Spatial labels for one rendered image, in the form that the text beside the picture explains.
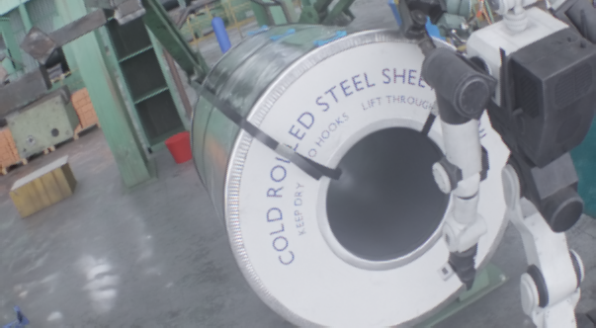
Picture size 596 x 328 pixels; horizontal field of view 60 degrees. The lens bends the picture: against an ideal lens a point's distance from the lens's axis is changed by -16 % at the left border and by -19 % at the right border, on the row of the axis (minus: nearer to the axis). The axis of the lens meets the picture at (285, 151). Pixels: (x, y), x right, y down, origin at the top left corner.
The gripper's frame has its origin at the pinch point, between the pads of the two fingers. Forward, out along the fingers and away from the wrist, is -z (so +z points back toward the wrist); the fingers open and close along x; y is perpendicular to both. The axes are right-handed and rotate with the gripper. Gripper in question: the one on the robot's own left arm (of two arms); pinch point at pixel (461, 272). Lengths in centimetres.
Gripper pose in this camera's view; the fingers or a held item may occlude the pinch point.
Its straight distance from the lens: 185.5
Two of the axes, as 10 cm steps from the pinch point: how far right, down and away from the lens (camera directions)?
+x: -3.6, -6.4, 6.8
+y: -9.0, 4.2, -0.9
